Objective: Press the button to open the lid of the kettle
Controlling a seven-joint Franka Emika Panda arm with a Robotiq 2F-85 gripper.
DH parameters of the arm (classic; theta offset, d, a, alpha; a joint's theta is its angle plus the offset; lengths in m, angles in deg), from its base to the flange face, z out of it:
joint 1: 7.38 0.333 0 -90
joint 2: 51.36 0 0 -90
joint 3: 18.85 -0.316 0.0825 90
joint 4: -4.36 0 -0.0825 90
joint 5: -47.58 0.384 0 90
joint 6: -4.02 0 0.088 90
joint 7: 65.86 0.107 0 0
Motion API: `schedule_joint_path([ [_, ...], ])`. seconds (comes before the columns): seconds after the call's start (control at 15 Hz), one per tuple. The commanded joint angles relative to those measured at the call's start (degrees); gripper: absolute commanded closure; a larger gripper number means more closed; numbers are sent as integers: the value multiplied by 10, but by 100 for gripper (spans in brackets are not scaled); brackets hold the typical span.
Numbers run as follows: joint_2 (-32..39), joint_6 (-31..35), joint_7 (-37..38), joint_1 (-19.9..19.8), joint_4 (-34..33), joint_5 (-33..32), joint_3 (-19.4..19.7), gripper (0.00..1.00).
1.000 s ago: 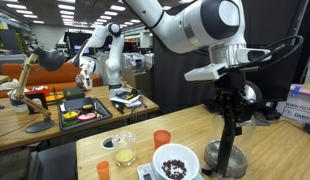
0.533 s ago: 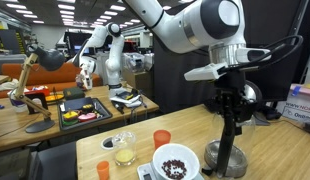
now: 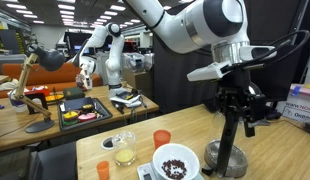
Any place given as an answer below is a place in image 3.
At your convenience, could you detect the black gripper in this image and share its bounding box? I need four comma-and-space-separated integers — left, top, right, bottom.
214, 68, 267, 138

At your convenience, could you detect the glass electric kettle black handle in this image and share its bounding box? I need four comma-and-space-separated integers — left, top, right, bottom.
201, 109, 263, 180

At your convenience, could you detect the dark green box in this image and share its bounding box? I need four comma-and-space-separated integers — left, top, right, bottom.
62, 86, 86, 101

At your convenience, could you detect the orange sofa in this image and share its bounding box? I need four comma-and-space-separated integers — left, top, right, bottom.
0, 62, 103, 100

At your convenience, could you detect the dark toy burger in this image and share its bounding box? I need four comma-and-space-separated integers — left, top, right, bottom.
80, 103, 95, 114

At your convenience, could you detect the black flat device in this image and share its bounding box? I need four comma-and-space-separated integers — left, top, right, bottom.
265, 109, 283, 121

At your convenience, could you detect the pink toy food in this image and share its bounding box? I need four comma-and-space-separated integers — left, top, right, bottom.
78, 112, 98, 123

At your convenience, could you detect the yellow toy food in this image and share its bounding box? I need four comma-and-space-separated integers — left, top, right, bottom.
62, 110, 80, 122

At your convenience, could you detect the black tray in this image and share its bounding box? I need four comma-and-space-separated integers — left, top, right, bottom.
57, 96, 114, 132

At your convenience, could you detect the clear plastic box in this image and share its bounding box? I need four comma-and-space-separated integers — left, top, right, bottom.
123, 52, 155, 73

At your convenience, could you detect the white printed cardboard box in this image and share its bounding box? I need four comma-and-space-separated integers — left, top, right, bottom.
282, 83, 310, 125

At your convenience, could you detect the wooden desk lamp black shade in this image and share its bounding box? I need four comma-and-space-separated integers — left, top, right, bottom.
14, 44, 67, 134

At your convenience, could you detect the large orange plastic cup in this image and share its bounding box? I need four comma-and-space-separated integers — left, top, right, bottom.
153, 129, 172, 151

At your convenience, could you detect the clear jar with yellow contents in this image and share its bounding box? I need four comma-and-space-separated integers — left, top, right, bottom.
111, 131, 138, 167

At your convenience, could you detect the heap of red beans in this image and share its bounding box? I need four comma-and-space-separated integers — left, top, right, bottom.
160, 159, 188, 180

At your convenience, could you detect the white ceramic bowl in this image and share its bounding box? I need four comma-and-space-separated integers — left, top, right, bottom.
152, 143, 201, 180

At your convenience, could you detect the small orange plastic cup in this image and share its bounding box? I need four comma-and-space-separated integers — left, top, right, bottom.
96, 160, 111, 180

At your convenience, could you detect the grey digital kitchen scale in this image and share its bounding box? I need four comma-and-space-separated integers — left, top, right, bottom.
136, 162, 205, 180

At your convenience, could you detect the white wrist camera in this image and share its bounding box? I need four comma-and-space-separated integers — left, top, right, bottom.
186, 60, 233, 83

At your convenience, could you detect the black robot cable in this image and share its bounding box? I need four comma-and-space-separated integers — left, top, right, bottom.
224, 29, 310, 73

